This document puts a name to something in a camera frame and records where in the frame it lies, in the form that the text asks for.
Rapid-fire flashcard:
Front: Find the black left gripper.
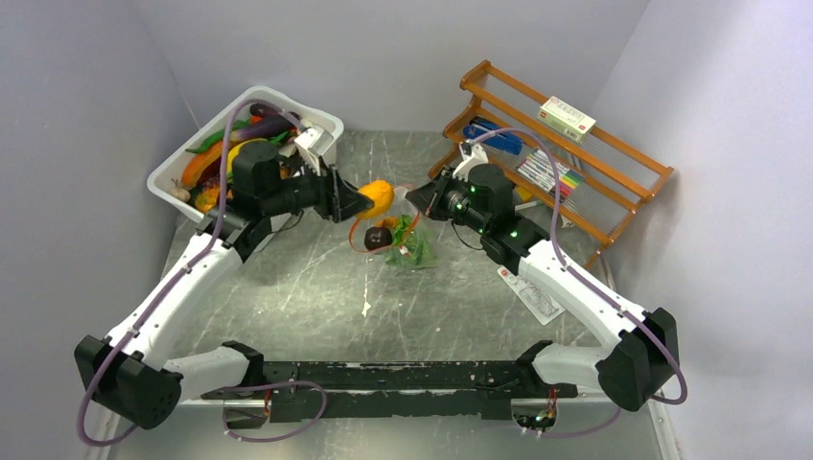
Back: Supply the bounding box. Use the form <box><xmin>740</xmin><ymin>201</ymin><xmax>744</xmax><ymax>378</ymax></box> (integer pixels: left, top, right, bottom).
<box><xmin>263</xmin><ymin>153</ymin><xmax>374</xmax><ymax>222</ymax></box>

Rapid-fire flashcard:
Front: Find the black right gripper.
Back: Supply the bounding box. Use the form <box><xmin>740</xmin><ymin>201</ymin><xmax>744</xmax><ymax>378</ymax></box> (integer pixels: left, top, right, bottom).
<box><xmin>406</xmin><ymin>165</ymin><xmax>489</xmax><ymax>236</ymax></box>

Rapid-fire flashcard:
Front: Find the small orange fruit piece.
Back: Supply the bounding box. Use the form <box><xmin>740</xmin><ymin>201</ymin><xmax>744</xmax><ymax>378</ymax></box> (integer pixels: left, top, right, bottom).
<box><xmin>376</xmin><ymin>217</ymin><xmax>400</xmax><ymax>230</ymax></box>

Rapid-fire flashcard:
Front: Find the clear zip bag orange zipper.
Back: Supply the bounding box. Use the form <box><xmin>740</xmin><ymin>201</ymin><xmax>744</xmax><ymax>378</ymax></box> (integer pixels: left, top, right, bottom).
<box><xmin>348</xmin><ymin>179</ymin><xmax>439</xmax><ymax>270</ymax></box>

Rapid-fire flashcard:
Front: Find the green napa cabbage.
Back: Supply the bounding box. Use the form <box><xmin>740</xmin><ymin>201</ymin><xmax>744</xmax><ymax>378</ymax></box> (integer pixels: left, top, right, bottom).
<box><xmin>384</xmin><ymin>215</ymin><xmax>439</xmax><ymax>269</ymax></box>

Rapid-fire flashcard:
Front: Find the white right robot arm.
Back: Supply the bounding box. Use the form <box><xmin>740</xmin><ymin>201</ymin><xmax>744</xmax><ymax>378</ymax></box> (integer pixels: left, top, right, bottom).
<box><xmin>406</xmin><ymin>164</ymin><xmax>680</xmax><ymax>411</ymax></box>

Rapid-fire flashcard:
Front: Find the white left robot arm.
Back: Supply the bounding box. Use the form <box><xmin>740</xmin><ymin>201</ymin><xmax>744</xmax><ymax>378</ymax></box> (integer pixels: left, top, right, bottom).
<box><xmin>74</xmin><ymin>140</ymin><xmax>392</xmax><ymax>429</ymax></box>

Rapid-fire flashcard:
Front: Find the white plastic food bin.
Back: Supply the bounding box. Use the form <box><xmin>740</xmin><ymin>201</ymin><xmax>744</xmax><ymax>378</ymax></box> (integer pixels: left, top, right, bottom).
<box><xmin>147</xmin><ymin>85</ymin><xmax>344</xmax><ymax>235</ymax></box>

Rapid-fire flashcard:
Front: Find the blue stapler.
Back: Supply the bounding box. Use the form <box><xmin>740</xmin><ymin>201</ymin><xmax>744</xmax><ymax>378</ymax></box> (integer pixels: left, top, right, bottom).
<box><xmin>462</xmin><ymin>116</ymin><xmax>524</xmax><ymax>156</ymax></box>

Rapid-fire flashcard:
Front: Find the coloured marker pen set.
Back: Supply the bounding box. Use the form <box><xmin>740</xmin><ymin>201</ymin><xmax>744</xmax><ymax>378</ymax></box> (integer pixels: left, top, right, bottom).
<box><xmin>518</xmin><ymin>149</ymin><xmax>584</xmax><ymax>201</ymax></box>

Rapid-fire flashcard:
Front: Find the dark purple eggplant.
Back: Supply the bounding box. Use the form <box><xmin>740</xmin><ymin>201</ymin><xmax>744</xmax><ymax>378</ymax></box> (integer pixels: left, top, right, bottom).
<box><xmin>229</xmin><ymin>114</ymin><xmax>296</xmax><ymax>144</ymax></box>

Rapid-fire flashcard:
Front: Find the white box on rack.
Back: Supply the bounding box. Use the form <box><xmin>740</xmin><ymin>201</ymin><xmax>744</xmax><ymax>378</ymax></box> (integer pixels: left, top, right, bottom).
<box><xmin>537</xmin><ymin>97</ymin><xmax>596</xmax><ymax>144</ymax></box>

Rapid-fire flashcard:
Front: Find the orange wooden rack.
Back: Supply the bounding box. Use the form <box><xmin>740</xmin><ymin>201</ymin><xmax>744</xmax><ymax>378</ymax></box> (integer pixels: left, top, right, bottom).
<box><xmin>442</xmin><ymin>60</ymin><xmax>674</xmax><ymax>267</ymax></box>

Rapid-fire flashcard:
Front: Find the green chili pepper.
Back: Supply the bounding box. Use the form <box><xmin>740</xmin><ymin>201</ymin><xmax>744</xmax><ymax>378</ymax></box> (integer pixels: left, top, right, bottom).
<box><xmin>185</xmin><ymin>124</ymin><xmax>247</xmax><ymax>154</ymax></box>

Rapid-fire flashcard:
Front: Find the white printed leaflet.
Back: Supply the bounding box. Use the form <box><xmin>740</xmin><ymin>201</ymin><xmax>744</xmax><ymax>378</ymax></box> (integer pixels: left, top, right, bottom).
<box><xmin>497</xmin><ymin>266</ymin><xmax>565</xmax><ymax>326</ymax></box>

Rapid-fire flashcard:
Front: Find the white garlic bulb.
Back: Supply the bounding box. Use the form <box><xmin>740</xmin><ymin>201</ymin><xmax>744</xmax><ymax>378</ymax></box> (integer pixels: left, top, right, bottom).
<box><xmin>168</xmin><ymin>179</ymin><xmax>191</xmax><ymax>203</ymax></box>

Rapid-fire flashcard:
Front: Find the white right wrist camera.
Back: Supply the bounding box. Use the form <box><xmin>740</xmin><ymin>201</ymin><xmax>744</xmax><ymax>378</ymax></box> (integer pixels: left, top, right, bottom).
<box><xmin>453</xmin><ymin>140</ymin><xmax>489</xmax><ymax>181</ymax></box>

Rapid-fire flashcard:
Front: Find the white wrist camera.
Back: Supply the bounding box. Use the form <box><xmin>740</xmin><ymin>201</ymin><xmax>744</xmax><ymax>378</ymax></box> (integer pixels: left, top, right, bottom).
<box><xmin>453</xmin><ymin>140</ymin><xmax>489</xmax><ymax>181</ymax></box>
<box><xmin>294</xmin><ymin>126</ymin><xmax>337</xmax><ymax>176</ymax></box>

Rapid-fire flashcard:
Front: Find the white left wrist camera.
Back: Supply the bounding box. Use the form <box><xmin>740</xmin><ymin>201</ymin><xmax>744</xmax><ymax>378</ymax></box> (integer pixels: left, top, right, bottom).
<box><xmin>294</xmin><ymin>126</ymin><xmax>337</xmax><ymax>176</ymax></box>

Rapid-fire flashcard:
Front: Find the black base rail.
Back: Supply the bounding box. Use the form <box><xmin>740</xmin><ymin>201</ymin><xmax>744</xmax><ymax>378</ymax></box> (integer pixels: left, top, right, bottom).
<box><xmin>202</xmin><ymin>352</ymin><xmax>578</xmax><ymax>423</ymax></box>

